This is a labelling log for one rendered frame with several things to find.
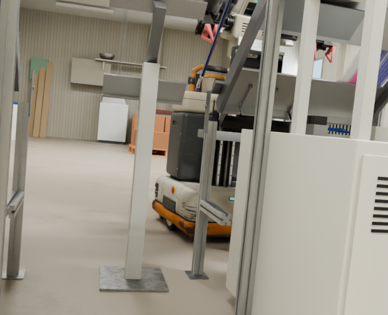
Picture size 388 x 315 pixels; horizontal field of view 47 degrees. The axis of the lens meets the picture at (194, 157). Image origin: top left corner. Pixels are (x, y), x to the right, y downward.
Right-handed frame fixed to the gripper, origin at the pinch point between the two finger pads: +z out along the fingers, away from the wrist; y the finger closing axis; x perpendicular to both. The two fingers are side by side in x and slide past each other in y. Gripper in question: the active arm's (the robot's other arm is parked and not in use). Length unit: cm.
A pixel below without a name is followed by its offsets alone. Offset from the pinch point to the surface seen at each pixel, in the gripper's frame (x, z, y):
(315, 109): 16, 19, 47
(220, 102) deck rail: 16.9, 16.1, 3.5
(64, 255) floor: 89, 39, -53
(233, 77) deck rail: 2.6, 18.2, 3.2
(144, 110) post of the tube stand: 19.1, 19.6, -27.6
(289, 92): 8.8, 17.5, 31.0
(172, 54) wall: 562, -753, 296
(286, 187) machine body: -9, 77, -5
